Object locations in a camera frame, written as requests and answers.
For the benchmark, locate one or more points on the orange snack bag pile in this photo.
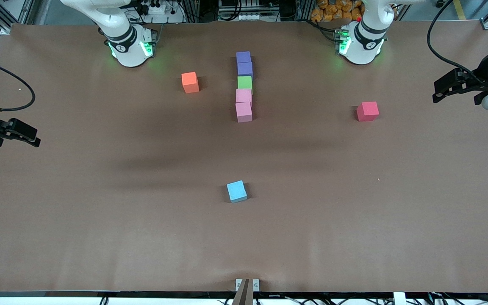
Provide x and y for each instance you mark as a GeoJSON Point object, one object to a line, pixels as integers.
{"type": "Point", "coordinates": [333, 10]}

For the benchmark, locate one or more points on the small metal bracket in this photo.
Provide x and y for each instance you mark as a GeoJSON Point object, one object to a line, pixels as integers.
{"type": "Point", "coordinates": [238, 284]}

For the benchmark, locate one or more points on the brown paper table cover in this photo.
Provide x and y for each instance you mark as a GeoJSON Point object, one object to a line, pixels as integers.
{"type": "Point", "coordinates": [100, 237]}

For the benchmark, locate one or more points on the red foam cube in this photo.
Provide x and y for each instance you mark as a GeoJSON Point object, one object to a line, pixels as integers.
{"type": "Point", "coordinates": [367, 111]}

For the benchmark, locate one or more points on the light purple foam cube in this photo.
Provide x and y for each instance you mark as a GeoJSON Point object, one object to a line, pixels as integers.
{"type": "Point", "coordinates": [245, 70]}

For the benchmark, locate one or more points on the green foam cube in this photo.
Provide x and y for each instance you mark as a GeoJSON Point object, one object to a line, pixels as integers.
{"type": "Point", "coordinates": [245, 83]}

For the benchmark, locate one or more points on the metal equipment rack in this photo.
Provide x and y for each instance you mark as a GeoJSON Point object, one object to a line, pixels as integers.
{"type": "Point", "coordinates": [248, 10]}

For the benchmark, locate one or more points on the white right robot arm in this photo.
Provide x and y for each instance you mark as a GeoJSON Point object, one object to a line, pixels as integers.
{"type": "Point", "coordinates": [127, 46]}

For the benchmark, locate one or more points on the white label tag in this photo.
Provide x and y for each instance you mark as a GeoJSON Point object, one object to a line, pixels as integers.
{"type": "Point", "coordinates": [400, 298]}

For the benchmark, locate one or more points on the blue foam cube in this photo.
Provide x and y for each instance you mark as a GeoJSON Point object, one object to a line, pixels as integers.
{"type": "Point", "coordinates": [237, 191]}

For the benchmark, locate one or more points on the dark purple foam cube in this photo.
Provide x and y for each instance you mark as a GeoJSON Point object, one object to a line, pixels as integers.
{"type": "Point", "coordinates": [243, 56]}

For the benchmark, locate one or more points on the white power strip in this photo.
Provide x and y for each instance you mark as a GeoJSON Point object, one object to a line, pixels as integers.
{"type": "Point", "coordinates": [155, 8]}

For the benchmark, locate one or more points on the orange foam cube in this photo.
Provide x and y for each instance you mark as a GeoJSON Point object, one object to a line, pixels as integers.
{"type": "Point", "coordinates": [190, 82]}

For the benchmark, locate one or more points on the pink foam cube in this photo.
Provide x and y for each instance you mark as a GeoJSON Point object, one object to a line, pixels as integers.
{"type": "Point", "coordinates": [243, 95]}
{"type": "Point", "coordinates": [244, 112]}

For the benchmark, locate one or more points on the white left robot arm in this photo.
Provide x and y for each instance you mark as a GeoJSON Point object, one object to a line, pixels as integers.
{"type": "Point", "coordinates": [364, 42]}

